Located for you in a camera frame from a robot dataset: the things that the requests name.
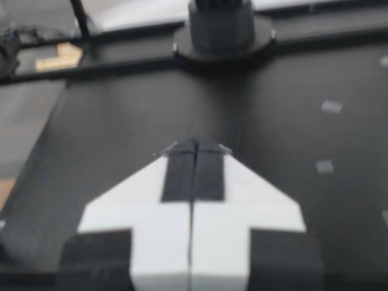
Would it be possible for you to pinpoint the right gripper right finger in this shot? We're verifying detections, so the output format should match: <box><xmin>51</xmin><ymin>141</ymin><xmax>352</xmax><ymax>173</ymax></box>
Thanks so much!
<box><xmin>190</xmin><ymin>136</ymin><xmax>324</xmax><ymax>291</ymax></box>

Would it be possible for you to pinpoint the black frame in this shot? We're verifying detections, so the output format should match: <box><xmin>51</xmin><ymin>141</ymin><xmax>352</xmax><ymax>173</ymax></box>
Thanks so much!
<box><xmin>0</xmin><ymin>0</ymin><xmax>388</xmax><ymax>87</ymax></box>

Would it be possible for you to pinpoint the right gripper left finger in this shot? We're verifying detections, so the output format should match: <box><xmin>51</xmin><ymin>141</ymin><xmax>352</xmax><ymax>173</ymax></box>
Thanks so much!
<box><xmin>59</xmin><ymin>136</ymin><xmax>196</xmax><ymax>291</ymax></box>

